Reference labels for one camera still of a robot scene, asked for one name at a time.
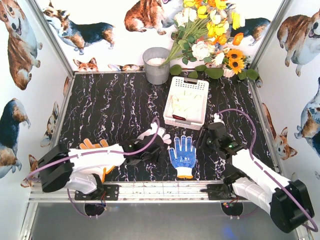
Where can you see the blue dotted white glove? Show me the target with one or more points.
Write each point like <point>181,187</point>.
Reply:
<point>183,156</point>

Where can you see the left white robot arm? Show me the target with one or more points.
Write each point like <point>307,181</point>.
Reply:
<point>85,170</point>

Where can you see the orange palm white glove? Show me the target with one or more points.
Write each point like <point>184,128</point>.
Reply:
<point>87,144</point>

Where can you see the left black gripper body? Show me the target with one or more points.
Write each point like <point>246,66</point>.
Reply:
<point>152,152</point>

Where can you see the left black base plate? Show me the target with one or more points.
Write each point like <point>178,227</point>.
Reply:
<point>110,192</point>

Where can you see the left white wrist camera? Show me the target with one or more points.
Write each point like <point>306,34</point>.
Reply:
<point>157,129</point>

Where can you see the small sunflower pot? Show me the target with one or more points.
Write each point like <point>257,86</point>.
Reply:
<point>234,62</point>

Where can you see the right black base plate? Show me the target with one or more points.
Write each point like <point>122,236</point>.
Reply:
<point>222,191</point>

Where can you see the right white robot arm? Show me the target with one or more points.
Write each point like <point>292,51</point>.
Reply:
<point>287,202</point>

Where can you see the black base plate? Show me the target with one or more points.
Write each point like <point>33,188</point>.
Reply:
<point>222,191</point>
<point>110,192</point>

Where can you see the artificial flower bouquet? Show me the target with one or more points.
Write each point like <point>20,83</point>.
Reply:
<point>203,27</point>

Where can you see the white perforated storage basket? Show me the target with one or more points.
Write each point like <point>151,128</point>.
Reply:
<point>178,85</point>

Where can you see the cream glove red cuff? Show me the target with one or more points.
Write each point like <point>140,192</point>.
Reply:
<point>185,104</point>

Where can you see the grey metal bucket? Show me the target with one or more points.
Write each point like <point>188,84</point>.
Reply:
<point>156,68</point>

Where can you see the plain white knit glove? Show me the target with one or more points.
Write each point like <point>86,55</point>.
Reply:
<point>166,138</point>

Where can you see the front aluminium rail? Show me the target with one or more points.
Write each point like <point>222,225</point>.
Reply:
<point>147,192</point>

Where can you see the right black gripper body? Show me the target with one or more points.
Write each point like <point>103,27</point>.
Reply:
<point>210,131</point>

